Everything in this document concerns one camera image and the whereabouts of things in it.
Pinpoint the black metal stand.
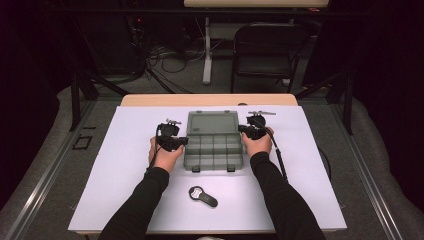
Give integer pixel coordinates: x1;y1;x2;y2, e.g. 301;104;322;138
294;71;355;136
69;69;129;132

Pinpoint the bundle of floor cables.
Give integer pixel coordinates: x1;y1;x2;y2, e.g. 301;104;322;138
126;16;228;94

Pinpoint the light wooden table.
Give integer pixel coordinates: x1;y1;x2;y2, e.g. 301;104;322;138
68;93;348;236

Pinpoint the black tape square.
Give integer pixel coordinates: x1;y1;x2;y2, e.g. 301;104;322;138
72;134;94;151

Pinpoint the left hand-held gripper cable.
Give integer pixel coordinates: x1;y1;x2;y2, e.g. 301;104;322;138
144;124;163;178

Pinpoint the black folding chair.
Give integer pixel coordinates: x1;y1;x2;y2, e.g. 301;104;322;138
230;22;309;94

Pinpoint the clear grey compartment storage box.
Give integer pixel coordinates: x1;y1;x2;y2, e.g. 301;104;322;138
183;110;245;173

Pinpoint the person's left hand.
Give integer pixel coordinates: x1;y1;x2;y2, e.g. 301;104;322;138
148;135;185;174

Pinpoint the desk with white leg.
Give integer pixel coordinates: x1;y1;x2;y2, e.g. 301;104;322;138
183;0;330;85

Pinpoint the aluminium floor rail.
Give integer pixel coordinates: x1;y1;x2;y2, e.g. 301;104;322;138
3;99;98;240
329;103;405;240

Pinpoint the thin black cable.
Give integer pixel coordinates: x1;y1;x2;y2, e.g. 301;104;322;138
318;147;333;183

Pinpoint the black bottle opener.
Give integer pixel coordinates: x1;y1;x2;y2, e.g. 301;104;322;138
188;185;219;208

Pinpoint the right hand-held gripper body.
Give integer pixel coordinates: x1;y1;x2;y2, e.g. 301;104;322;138
244;110;277;141

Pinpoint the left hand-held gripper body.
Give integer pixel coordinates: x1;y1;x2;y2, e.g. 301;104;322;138
155;118;183;153

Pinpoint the person's right hand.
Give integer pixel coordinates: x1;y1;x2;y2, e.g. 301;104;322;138
241;126;275;159

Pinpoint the hand-held gripper cable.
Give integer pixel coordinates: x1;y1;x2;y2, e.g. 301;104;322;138
254;118;290;183
144;124;163;178

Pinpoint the right hand-held gripper cable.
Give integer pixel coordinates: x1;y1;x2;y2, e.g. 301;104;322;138
254;118;290;183

